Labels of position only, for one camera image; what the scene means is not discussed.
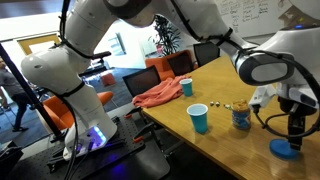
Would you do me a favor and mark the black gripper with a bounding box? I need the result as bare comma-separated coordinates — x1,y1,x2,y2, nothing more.
277,94,319,150

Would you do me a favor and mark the blue round jar lid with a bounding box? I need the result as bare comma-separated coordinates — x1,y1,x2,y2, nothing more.
269,138,299,160

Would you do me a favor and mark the peanut butter jar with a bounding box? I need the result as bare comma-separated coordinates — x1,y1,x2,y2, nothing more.
231,98,252,131

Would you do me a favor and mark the blue plastic cup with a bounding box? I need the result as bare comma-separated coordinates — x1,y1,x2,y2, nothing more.
186,103,209,135
179,78,194,98

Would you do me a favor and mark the brown cardboard poster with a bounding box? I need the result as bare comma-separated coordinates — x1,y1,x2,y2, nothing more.
281,4,313,29

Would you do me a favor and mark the black office chair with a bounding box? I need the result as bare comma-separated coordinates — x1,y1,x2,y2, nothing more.
122,64,163,98
193,41,221,68
166,50,194,77

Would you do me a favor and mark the whiteboard with writing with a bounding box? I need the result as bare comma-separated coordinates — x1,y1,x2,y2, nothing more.
216,0,294,38

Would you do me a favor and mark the orange cloth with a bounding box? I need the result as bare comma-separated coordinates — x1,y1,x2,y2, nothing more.
132,74,192,108

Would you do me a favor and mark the orange sofa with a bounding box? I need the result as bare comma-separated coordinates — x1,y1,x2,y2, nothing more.
144,49,196,81

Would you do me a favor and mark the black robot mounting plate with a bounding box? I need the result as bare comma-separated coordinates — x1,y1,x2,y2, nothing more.
6,114,171,180

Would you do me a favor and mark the green potted plant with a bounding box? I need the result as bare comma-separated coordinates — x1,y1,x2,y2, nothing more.
153,14,183,56

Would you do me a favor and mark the orange ottoman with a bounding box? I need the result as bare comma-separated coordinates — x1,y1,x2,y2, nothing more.
100,72,117,87

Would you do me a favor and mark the black bench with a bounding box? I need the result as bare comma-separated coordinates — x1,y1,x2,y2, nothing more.
79,50,113,76

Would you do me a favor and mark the orange armchair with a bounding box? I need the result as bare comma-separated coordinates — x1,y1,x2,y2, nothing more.
42,90,115,131

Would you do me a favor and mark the black tripod pole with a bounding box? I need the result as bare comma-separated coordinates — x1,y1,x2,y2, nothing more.
0,43,68,143

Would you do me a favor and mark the person in grey shirt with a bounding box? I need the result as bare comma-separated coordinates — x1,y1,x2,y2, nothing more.
0,56,30,133

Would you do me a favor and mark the black box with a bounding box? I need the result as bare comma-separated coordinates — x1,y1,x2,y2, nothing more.
0,139,24,180

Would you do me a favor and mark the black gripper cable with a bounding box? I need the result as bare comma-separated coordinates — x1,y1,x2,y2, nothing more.
252,104,320,140

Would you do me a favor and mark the black clamp orange handle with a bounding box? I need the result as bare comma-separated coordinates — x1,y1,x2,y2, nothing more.
123,106,144,120
132,121,156,144

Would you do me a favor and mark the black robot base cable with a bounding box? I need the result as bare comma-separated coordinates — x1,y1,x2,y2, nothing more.
58,93,82,180

